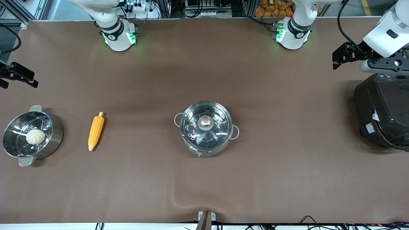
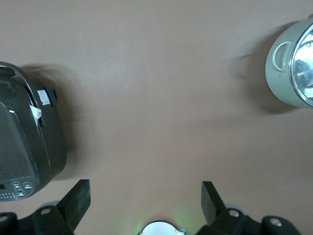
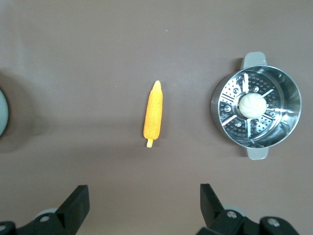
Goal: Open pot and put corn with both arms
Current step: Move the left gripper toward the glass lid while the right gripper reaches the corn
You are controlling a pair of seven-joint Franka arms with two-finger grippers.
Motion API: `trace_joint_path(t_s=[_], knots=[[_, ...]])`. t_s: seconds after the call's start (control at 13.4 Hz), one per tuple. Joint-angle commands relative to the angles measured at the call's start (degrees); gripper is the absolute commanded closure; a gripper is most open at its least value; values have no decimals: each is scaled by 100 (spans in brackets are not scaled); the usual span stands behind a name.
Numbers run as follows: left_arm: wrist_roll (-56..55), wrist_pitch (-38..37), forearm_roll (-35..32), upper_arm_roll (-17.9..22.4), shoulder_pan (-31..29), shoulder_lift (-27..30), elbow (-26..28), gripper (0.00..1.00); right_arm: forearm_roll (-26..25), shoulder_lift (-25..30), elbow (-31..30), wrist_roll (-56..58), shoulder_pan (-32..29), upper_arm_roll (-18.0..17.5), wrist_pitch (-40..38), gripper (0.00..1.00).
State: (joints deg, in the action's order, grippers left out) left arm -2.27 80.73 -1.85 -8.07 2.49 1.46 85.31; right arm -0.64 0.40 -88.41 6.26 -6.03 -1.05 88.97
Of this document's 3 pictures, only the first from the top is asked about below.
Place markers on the brown table cover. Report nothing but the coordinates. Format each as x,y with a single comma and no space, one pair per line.
255,185

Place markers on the black rice cooker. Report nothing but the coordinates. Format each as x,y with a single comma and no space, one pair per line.
383,111

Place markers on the glass pot lid copper knob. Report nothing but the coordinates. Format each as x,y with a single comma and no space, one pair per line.
206,125

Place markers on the grey metal camera bracket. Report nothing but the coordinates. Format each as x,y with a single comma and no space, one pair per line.
206,218

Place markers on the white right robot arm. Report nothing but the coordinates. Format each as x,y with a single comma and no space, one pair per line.
116,35

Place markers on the grey electric cooking pot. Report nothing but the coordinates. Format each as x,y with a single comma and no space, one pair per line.
204,153

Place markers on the long white power strip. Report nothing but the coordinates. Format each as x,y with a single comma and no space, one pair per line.
211,14

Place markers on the white steamed bun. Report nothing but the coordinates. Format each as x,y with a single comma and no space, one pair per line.
35,136

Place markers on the stainless steel steamer pot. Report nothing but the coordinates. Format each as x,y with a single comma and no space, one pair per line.
52,134

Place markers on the white power strip with plugs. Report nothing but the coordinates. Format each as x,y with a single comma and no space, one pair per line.
135,6

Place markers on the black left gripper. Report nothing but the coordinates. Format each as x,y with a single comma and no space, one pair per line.
359,53

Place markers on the yellow corn cob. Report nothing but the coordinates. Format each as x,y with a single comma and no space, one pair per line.
96,131

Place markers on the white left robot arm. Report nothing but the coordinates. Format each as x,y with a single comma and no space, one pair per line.
292,35

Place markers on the aluminium frame profile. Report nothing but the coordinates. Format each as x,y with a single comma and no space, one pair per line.
22,12

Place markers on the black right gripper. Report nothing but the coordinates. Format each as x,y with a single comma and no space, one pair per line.
9,73

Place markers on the bag of orange breads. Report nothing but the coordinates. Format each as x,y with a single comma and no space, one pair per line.
271,9

